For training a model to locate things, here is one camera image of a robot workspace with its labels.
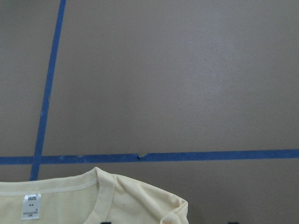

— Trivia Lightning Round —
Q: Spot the beige long-sleeve graphic shirt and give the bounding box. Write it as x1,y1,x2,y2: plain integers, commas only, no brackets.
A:
0,168,188,224

